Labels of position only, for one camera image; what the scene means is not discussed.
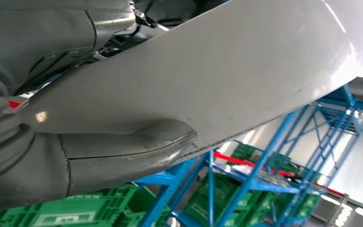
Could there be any blue metal shelf rack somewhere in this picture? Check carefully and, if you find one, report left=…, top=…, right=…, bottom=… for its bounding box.
left=275, top=84, right=363, bottom=227
left=134, top=103, right=314, bottom=227

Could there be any green open plastic crate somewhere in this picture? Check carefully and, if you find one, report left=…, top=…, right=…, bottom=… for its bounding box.
left=0, top=184, right=171, bottom=227

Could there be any long red barrier belt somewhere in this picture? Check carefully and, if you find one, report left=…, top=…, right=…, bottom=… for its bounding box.
left=214, top=152, right=346, bottom=197

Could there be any green folded plastic crate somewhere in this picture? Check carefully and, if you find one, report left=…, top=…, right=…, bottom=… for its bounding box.
left=231, top=142, right=292, bottom=174
left=184, top=174, right=243, bottom=227
left=241, top=191, right=321, bottom=220

